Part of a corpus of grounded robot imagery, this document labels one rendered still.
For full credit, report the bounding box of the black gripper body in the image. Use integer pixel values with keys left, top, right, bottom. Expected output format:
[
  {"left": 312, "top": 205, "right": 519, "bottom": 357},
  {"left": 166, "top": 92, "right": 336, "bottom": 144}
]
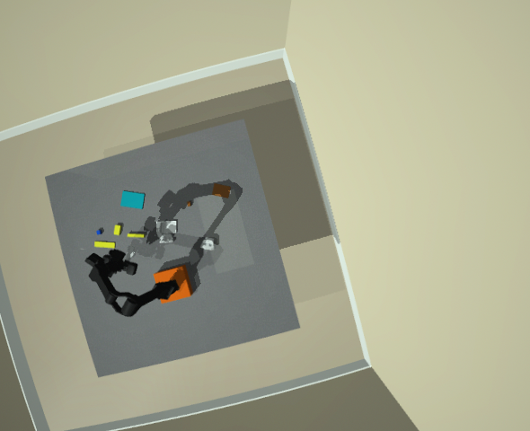
[{"left": 103, "top": 254, "right": 138, "bottom": 276}]

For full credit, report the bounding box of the teal flat rectangular plate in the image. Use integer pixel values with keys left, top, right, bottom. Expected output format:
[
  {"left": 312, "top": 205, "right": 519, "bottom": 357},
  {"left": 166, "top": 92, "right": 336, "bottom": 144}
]
[{"left": 120, "top": 191, "right": 145, "bottom": 209}]

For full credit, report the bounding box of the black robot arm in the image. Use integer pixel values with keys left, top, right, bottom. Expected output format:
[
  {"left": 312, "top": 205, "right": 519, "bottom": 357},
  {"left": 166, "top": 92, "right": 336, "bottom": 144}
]
[{"left": 85, "top": 250, "right": 180, "bottom": 317}]

